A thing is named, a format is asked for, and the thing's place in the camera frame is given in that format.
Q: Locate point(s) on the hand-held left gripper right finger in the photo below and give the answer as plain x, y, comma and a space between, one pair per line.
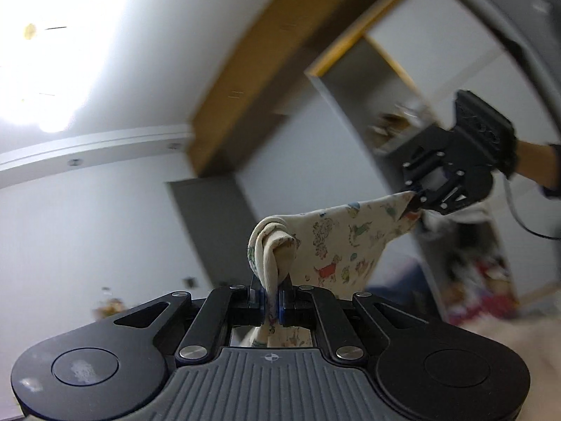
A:
285, 311

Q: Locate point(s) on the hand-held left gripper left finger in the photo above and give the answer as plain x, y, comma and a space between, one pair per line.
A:
256, 311

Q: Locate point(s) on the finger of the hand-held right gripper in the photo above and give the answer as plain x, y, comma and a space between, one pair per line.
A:
420, 200

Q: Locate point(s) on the dog print fitted sheet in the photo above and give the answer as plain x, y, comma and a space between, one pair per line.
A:
342, 241

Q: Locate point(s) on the person's right forearm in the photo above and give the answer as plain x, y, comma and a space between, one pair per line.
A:
537, 164

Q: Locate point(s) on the grey door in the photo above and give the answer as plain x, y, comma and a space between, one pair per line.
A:
210, 228

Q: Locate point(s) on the white wardrobe gold trim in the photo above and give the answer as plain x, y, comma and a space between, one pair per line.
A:
438, 52

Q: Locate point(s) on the cream fluffy blanket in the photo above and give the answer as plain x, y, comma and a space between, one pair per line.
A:
504, 359

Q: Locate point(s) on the ceiling lamp with globes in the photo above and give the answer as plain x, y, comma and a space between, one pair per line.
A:
52, 52

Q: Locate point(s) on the dark wall switch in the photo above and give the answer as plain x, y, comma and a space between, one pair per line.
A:
189, 281

